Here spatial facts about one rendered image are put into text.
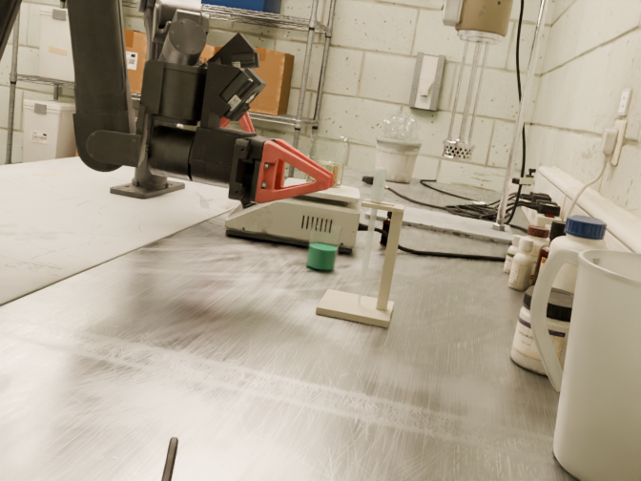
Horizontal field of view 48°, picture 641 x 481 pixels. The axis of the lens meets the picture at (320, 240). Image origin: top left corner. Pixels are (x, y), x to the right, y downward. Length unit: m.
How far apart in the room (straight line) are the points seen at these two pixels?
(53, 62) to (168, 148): 2.96
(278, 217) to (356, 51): 2.55
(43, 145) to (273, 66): 1.18
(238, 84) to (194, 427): 0.41
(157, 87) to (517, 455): 0.52
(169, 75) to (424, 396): 0.43
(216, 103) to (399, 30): 2.80
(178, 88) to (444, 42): 2.81
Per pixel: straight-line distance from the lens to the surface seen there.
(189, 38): 1.12
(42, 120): 3.67
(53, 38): 3.75
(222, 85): 0.79
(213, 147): 0.78
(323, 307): 0.78
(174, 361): 0.61
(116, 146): 0.80
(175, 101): 0.80
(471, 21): 1.47
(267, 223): 1.08
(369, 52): 3.57
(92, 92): 0.81
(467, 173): 3.54
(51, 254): 0.90
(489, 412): 0.62
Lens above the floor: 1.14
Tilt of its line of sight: 12 degrees down
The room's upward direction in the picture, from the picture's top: 9 degrees clockwise
